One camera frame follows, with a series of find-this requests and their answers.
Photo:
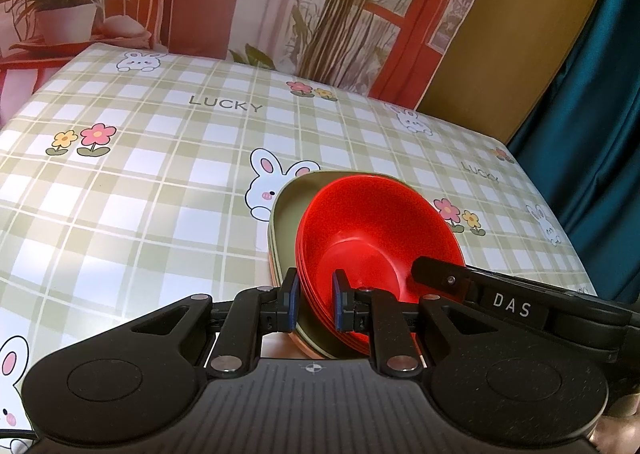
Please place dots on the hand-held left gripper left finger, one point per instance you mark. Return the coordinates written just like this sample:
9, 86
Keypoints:
294, 301

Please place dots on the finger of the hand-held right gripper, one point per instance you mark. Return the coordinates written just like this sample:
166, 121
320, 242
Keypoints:
440, 276

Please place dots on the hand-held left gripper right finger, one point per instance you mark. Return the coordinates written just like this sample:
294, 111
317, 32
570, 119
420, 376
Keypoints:
340, 301

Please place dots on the red bowl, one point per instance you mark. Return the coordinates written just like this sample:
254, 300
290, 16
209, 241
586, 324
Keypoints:
315, 311
370, 214

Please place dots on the green bowl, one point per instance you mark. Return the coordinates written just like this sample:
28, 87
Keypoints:
290, 214

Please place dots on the checked printed tablecloth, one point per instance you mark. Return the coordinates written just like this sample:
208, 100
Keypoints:
150, 184

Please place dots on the teal curtain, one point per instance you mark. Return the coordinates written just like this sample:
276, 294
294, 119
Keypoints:
590, 134

